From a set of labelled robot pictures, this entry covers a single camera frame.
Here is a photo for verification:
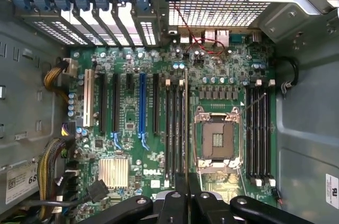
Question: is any CPU socket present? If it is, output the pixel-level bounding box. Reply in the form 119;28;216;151
194;106;243;174

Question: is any light blue slot clip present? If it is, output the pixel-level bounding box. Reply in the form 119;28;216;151
138;131;149;151
111;131;122;150

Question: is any silver finned heatsink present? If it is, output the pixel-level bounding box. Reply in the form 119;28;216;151
99;157;130;190

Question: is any long black expansion slot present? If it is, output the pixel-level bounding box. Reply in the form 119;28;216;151
97;72;107;134
112;72;120;132
152;73;160;134

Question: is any blue expansion slot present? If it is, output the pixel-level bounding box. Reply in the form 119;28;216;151
138;72;147;132

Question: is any green Dell motherboard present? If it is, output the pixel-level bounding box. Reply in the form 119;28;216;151
67;41;279;224

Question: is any grey metal PC case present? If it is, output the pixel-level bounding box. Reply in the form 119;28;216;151
0;0;339;224

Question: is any white expansion slot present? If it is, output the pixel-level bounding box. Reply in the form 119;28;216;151
83;68;95;127

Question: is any silver USB port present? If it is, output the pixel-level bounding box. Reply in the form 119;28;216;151
179;31;191;44

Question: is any large silver port block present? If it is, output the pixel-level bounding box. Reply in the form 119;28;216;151
215;29;230;45
201;29;216;45

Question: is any blue serial port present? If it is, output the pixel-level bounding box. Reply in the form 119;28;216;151
229;32;246;42

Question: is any black SATA plug wire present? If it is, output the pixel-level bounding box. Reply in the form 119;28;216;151
22;180;110;209

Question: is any main power wire bundle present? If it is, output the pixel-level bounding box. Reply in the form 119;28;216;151
36;122;77;221

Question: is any black looped wire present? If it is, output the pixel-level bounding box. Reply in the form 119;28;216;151
279;56;300;96

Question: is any red black twisted wire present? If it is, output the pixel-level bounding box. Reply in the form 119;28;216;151
172;1;226;56

